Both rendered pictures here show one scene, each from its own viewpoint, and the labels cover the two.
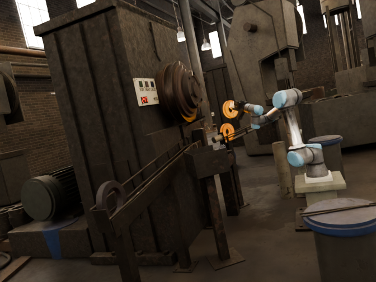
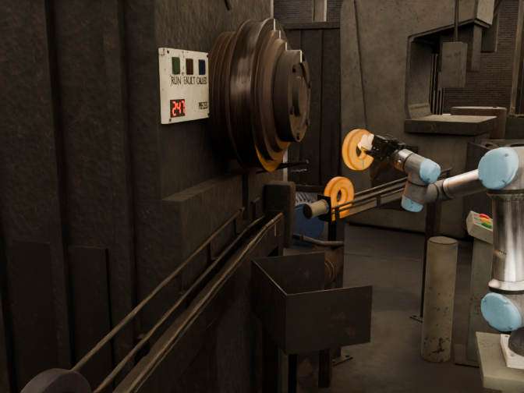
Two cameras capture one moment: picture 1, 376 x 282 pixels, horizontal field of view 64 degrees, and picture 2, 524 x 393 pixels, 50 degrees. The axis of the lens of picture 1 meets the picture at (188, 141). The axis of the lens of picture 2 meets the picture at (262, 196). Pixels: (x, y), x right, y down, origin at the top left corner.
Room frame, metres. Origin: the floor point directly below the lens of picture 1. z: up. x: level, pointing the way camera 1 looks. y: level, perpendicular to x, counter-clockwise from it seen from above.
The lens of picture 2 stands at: (0.57, 0.14, 1.16)
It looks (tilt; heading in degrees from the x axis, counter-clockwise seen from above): 12 degrees down; 355
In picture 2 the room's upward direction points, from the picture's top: straight up
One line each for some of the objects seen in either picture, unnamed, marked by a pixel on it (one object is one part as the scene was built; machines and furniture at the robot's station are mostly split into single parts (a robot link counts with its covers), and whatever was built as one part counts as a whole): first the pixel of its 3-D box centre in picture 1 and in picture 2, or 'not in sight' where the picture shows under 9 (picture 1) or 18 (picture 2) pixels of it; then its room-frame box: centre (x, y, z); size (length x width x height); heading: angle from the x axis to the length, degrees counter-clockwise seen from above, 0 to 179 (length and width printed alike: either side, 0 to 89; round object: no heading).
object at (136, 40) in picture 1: (140, 131); (145, 164); (2.52, 0.37, 0.88); 1.08 x 0.73 x 1.76; 157
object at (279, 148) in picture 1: (283, 169); (438, 299); (2.73, -0.80, 0.26); 0.12 x 0.12 x 0.52
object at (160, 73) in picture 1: (172, 94); (239, 96); (2.39, 0.05, 1.12); 0.47 x 0.10 x 0.47; 157
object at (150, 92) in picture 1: (146, 92); (186, 86); (2.09, 0.20, 1.15); 0.26 x 0.02 x 0.18; 157
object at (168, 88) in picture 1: (181, 92); (263, 96); (2.36, -0.03, 1.11); 0.47 x 0.06 x 0.47; 157
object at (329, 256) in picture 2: (229, 183); (321, 313); (2.61, -0.28, 0.27); 0.22 x 0.13 x 0.53; 157
